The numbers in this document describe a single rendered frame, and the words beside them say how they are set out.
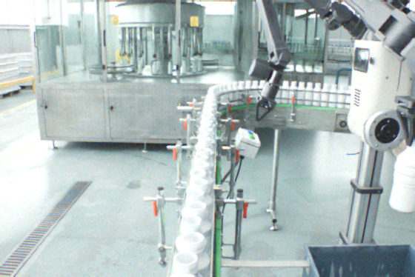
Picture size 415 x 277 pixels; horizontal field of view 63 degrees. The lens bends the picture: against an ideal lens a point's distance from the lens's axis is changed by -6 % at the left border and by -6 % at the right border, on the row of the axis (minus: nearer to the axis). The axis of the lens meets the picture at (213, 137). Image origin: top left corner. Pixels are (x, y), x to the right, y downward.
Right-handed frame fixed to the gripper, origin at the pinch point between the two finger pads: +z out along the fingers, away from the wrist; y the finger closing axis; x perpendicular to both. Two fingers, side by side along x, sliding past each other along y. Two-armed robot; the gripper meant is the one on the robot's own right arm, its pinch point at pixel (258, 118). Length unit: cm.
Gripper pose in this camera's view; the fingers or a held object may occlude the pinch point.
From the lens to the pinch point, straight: 138.5
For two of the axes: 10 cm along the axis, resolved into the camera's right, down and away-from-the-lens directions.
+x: 9.3, 3.5, 0.9
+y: -0.2, 2.8, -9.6
